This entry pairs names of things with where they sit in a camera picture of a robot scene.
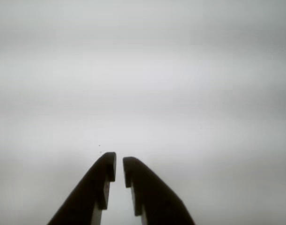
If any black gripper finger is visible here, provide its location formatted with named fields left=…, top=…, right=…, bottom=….
left=123, top=156, right=195, bottom=225
left=47, top=151, right=117, bottom=225

